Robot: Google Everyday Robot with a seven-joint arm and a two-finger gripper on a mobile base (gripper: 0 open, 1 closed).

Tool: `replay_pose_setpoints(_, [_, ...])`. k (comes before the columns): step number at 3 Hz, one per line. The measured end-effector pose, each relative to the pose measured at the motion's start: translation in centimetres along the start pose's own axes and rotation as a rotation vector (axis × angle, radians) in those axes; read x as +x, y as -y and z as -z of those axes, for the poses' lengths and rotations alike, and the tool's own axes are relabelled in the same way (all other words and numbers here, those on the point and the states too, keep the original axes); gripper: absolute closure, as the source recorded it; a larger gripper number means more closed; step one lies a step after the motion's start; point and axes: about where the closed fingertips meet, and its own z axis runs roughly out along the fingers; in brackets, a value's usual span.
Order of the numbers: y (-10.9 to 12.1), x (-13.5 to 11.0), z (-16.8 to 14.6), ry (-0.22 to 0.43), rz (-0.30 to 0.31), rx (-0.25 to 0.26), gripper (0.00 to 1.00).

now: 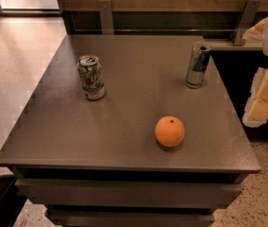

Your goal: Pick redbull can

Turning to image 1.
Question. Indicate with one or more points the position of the silver blue redbull can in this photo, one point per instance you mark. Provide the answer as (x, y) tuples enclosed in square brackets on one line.
[(199, 58)]

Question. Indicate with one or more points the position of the white green 7up can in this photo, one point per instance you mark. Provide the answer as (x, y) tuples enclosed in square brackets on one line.
[(91, 78)]

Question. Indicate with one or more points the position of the orange fruit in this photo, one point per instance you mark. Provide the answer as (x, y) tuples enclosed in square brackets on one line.
[(169, 131)]

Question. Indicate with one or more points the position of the right metal wall bracket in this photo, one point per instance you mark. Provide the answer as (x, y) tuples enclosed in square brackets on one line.
[(247, 17)]

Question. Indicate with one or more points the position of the metal wall bracket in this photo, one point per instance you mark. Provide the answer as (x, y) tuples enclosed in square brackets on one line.
[(247, 17), (106, 17)]

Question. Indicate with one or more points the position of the left metal wall bracket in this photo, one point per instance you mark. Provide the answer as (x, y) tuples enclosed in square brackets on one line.
[(106, 17)]

